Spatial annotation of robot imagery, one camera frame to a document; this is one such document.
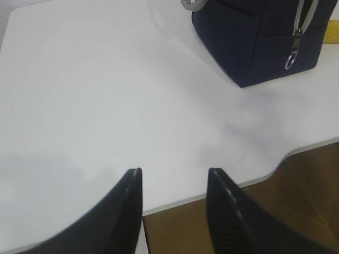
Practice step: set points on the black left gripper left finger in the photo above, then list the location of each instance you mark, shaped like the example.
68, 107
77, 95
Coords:
111, 226

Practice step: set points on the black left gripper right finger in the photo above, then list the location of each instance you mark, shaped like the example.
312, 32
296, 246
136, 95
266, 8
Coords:
238, 225

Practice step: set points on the navy blue lunch bag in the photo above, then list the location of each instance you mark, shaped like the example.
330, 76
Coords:
258, 41

